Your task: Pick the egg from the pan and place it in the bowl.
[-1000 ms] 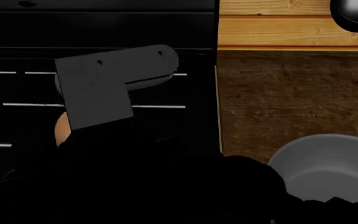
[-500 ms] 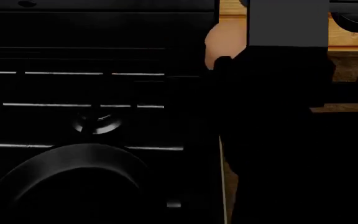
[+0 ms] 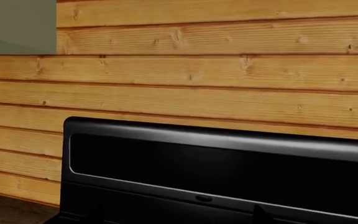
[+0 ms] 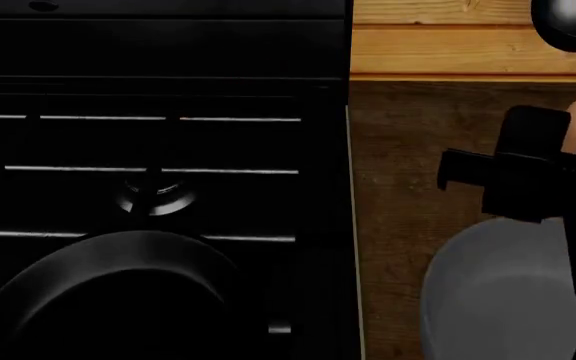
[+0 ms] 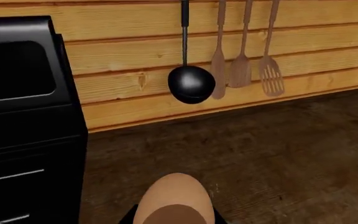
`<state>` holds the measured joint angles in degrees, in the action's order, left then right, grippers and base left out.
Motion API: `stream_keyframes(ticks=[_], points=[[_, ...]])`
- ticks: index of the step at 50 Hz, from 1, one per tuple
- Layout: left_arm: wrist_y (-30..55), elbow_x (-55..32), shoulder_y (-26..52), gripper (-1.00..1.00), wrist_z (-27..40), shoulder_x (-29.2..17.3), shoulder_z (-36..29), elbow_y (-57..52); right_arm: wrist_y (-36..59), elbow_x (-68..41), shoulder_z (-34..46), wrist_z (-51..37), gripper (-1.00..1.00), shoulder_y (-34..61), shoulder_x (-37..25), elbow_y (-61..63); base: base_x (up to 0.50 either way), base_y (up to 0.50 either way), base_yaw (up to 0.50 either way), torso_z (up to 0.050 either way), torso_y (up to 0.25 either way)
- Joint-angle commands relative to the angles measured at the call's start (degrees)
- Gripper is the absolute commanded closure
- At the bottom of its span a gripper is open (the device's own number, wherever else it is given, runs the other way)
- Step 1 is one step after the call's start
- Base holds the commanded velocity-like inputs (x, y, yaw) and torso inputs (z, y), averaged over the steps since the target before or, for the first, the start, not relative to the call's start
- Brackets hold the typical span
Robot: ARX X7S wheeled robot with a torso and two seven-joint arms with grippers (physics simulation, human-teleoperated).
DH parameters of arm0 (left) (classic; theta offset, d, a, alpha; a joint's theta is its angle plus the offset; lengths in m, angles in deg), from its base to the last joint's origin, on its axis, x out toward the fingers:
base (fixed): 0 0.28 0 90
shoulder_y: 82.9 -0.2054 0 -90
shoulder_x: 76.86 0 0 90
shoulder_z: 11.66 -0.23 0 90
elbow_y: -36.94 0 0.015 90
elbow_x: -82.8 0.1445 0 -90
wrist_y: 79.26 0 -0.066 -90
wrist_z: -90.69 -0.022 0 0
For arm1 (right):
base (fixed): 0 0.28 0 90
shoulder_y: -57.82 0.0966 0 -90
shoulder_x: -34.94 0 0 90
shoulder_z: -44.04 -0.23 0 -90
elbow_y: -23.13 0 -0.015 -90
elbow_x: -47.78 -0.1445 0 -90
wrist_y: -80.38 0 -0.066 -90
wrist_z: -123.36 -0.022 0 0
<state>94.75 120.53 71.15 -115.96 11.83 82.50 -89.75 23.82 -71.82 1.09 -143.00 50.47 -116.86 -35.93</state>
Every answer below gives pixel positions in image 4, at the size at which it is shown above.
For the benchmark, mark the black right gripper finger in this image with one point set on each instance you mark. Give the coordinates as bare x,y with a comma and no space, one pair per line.
535,129

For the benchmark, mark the grey bowl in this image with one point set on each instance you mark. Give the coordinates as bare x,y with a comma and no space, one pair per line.
498,285

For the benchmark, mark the black frying pan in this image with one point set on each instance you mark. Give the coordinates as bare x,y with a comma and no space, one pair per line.
118,270

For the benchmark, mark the glossy black round pot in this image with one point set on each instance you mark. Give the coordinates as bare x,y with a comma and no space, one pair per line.
575,22

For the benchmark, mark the round black stove burner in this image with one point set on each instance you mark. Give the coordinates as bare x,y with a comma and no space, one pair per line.
158,195

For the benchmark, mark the black gas stove top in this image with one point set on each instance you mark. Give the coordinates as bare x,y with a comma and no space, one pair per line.
168,52

